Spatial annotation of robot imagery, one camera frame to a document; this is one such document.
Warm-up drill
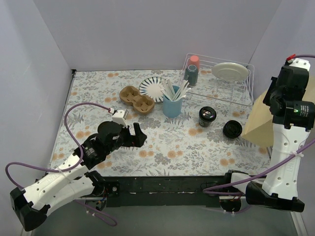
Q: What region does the brown cardboard cup carrier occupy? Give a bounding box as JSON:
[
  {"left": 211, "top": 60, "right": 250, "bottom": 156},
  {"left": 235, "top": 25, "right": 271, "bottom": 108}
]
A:
[{"left": 119, "top": 86, "right": 155, "bottom": 115}]

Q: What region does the brown paper bag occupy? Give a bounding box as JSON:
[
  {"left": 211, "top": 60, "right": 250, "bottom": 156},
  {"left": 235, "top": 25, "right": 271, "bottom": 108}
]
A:
[{"left": 241, "top": 73, "right": 315, "bottom": 148}]

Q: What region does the black coffee cup lid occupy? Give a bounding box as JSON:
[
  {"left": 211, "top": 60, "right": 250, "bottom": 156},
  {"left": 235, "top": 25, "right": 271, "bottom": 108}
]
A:
[{"left": 199, "top": 106, "right": 217, "bottom": 119}]

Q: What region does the stack of black lids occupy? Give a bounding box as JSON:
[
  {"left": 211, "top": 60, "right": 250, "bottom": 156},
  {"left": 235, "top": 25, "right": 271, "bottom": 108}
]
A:
[{"left": 222, "top": 120, "right": 243, "bottom": 139}]

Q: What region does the pink cup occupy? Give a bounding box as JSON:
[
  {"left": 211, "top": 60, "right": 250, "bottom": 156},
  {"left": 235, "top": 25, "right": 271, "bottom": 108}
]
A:
[{"left": 189, "top": 55, "right": 200, "bottom": 70}]

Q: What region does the dark paper coffee cup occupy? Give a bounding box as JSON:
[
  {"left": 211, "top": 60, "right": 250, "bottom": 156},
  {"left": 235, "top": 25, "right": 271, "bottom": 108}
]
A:
[{"left": 199, "top": 116, "right": 216, "bottom": 127}]

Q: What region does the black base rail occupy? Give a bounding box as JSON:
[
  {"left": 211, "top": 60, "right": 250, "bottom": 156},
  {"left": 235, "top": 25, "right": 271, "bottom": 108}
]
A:
[{"left": 87, "top": 175, "right": 228, "bottom": 208}]

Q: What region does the blue straw holder cup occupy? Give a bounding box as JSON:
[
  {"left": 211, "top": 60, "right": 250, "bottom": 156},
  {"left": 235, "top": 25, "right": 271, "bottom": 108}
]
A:
[{"left": 162, "top": 95, "right": 183, "bottom": 118}]

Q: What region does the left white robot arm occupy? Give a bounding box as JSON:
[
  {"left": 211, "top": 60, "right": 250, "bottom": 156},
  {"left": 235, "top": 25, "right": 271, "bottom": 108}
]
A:
[{"left": 10, "top": 121, "right": 147, "bottom": 232}]

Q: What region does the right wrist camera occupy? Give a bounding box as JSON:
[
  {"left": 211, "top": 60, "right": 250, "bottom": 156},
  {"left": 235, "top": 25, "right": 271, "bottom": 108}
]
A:
[{"left": 285, "top": 54, "right": 311, "bottom": 71}]

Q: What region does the blue striped plate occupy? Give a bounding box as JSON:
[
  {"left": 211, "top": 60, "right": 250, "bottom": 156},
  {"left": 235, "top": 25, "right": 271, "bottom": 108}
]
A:
[{"left": 138, "top": 77, "right": 163, "bottom": 103}]

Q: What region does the cream white plate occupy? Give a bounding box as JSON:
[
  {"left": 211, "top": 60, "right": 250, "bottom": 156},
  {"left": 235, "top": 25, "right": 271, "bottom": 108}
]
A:
[{"left": 212, "top": 62, "right": 249, "bottom": 81}]

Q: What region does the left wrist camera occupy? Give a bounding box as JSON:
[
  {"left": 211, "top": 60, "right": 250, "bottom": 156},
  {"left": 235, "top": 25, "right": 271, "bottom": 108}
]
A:
[{"left": 109, "top": 108, "right": 129, "bottom": 128}]

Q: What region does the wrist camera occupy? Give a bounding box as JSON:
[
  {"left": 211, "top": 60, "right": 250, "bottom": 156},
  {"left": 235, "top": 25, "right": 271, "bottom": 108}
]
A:
[
  {"left": 285, "top": 54, "right": 311, "bottom": 71},
  {"left": 109, "top": 108, "right": 129, "bottom": 128}
]

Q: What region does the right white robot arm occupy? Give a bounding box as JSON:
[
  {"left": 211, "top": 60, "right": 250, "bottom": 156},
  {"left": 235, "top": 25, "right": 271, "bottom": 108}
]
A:
[{"left": 222, "top": 60, "right": 315, "bottom": 212}]

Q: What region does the white wire dish rack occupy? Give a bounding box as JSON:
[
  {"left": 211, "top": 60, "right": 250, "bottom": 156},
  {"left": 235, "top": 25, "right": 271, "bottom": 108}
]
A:
[{"left": 181, "top": 53, "right": 254, "bottom": 110}]

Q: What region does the dark teal cup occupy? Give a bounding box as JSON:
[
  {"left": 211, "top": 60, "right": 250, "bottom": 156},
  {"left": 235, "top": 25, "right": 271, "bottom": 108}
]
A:
[{"left": 184, "top": 64, "right": 198, "bottom": 86}]

